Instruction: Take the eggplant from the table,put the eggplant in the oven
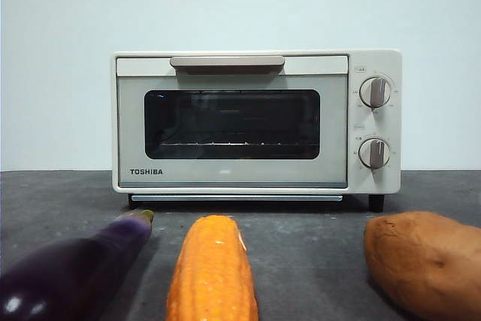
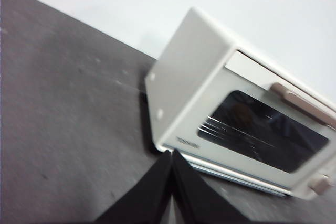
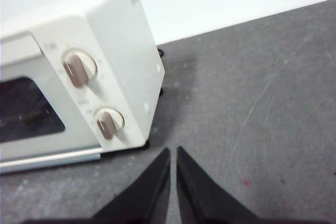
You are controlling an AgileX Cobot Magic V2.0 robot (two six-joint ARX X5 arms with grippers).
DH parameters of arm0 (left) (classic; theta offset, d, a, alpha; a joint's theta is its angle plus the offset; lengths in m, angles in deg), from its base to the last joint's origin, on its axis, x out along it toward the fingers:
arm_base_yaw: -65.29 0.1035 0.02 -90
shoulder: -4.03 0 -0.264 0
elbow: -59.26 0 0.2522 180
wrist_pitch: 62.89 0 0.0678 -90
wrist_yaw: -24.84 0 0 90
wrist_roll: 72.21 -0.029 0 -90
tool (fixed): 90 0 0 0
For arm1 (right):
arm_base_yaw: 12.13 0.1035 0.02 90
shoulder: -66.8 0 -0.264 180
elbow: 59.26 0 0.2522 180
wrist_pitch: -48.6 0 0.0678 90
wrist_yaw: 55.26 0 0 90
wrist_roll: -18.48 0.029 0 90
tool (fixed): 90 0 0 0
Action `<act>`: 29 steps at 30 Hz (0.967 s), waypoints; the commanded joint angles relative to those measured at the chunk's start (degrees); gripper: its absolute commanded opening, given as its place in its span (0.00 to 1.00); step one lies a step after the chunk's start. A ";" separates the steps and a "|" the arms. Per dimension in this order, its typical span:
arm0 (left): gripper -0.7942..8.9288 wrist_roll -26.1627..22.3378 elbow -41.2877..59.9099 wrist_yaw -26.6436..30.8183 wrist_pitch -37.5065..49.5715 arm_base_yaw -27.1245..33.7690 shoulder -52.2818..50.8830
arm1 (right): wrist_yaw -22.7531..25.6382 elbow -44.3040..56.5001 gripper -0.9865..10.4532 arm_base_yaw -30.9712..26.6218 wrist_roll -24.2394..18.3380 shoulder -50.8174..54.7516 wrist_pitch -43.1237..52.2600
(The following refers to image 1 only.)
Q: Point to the glass oven door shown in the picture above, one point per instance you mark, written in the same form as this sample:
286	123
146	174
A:
131	129

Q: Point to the purple eggplant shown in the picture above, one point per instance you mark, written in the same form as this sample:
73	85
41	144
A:
75	268

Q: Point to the metal oven crumb tray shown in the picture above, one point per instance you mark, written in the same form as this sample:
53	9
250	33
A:
236	197

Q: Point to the black oven foot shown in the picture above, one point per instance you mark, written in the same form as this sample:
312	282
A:
135	201
376	202

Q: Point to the oven timer knob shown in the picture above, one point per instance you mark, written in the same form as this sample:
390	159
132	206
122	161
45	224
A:
374	153

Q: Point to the oven temperature knob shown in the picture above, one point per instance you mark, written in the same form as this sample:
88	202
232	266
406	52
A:
376	92

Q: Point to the cream Toshiba toaster oven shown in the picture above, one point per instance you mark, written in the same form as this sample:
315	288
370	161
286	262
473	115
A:
391	185

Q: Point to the orange corn cob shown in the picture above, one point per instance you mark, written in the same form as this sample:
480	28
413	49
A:
212	272

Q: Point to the brown sweet potato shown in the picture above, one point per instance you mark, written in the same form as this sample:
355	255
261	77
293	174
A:
424	261

